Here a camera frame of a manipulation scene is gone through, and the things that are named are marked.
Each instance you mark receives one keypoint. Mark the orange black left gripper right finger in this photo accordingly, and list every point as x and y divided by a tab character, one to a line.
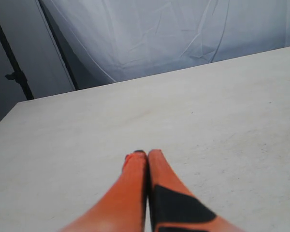
173	207

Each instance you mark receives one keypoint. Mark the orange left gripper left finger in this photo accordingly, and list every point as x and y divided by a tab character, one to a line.
123	206

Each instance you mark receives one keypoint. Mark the white backdrop cloth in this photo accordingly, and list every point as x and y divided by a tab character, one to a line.
119	40

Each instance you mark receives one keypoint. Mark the black stand pole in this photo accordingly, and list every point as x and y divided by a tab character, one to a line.
17	75

